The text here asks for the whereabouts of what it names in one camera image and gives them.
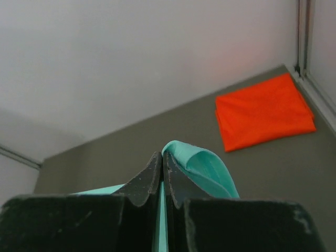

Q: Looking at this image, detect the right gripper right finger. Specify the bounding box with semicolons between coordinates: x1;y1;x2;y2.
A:
163;152;326;251

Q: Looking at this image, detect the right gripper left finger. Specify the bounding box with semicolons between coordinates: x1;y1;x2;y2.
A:
1;152;161;251

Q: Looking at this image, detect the teal t-shirt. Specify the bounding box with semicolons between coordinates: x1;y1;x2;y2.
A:
70;140;240;252

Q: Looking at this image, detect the folded orange t-shirt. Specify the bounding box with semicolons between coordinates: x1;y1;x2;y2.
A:
215;73;317;152

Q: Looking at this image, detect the right aluminium corner post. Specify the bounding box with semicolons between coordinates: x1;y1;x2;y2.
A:
294;1;335;116

